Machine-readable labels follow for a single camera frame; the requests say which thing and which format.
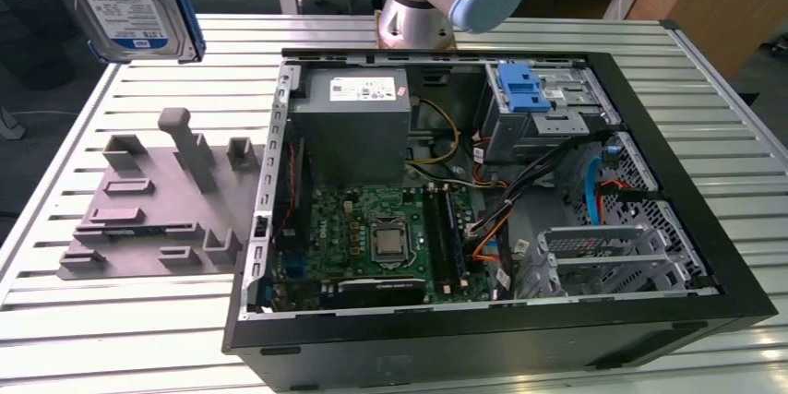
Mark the hard disk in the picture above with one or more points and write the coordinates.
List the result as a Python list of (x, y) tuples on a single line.
[(118, 2)]

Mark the metal disk bay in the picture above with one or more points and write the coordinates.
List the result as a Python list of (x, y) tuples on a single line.
[(615, 260)]

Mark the grey power supply unit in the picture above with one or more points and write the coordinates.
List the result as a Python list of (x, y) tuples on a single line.
[(351, 145)]

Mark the green motherboard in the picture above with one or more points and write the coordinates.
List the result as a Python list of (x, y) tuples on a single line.
[(344, 209)]

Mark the silver CPU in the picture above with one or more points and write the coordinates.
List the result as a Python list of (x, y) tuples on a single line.
[(390, 241)]

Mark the black graphics card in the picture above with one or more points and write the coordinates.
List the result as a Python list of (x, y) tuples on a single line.
[(375, 290)]

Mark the blue drive latch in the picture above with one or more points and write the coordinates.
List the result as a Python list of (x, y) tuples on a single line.
[(520, 89)]

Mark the metal optical drive cage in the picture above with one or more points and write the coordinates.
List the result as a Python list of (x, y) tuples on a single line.
[(554, 126)]

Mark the black PC case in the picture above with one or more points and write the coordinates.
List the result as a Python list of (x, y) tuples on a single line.
[(431, 343)]

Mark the grey parts rack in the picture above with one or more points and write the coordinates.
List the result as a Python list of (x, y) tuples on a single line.
[(166, 209)]

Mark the grey stand foot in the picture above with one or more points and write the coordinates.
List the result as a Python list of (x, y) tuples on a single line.
[(11, 126)]

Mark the black bin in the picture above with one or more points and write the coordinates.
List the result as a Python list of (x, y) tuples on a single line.
[(31, 43)]

